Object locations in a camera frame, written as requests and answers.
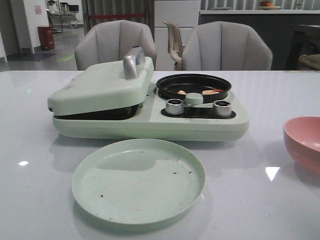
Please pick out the shrimp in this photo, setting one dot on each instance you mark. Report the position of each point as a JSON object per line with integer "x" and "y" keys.
{"x": 211, "y": 92}
{"x": 181, "y": 92}

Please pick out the mint green breakfast maker lid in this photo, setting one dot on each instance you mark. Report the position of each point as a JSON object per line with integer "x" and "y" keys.
{"x": 105, "y": 91}

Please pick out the pink bowl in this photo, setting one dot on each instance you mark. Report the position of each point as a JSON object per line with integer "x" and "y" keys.
{"x": 302, "y": 140}

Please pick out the mint green breakfast maker base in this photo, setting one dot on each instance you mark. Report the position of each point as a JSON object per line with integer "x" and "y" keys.
{"x": 149, "y": 123}

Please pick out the silver left control knob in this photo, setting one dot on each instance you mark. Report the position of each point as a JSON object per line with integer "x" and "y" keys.
{"x": 174, "y": 107}

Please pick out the silver control knob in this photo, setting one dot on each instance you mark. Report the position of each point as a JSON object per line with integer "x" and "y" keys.
{"x": 174, "y": 107}
{"x": 222, "y": 108}

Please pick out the black round frying pan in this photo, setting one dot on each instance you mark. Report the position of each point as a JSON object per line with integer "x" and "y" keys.
{"x": 169, "y": 86}

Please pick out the silver right control knob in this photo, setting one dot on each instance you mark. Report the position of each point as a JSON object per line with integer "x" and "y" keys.
{"x": 222, "y": 108}

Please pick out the mint green plate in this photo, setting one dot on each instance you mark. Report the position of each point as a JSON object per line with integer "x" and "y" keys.
{"x": 138, "y": 182}

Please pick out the beige office chair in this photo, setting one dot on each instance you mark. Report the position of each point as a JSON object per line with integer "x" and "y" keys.
{"x": 175, "y": 46}

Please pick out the grey chair on right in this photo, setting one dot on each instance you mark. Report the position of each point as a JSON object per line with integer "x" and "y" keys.
{"x": 225, "y": 46}

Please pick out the grey chair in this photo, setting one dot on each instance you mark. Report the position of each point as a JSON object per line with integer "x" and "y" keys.
{"x": 110, "y": 41}
{"x": 225, "y": 46}

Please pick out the grey chair on left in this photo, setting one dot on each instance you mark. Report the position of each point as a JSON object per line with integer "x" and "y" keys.
{"x": 110, "y": 41}

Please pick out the white refrigerator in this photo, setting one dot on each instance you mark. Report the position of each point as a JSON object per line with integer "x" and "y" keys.
{"x": 173, "y": 21}

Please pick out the red barrier tape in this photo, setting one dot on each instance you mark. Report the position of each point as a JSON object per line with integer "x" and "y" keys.
{"x": 117, "y": 16}

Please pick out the red bin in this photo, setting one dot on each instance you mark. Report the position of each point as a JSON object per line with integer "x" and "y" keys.
{"x": 46, "y": 37}

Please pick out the fruit plate on counter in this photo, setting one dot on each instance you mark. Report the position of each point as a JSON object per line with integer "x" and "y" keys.
{"x": 267, "y": 5}

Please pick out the black appliance box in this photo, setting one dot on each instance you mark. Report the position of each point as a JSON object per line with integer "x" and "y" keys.
{"x": 305, "y": 41}

